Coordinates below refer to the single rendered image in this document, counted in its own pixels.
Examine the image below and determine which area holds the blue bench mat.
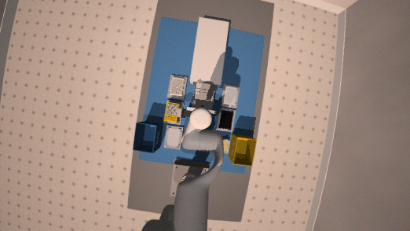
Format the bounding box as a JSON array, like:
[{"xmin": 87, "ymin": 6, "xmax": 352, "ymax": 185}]
[{"xmin": 139, "ymin": 17, "xmax": 265, "ymax": 174}]

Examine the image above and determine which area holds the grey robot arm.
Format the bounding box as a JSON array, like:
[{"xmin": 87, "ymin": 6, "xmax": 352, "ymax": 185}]
[{"xmin": 141, "ymin": 107, "xmax": 224, "ymax": 231}]

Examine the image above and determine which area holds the yellow open-top bin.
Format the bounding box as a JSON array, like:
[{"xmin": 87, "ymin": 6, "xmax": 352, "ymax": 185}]
[{"xmin": 229, "ymin": 134, "xmax": 257, "ymax": 166}]

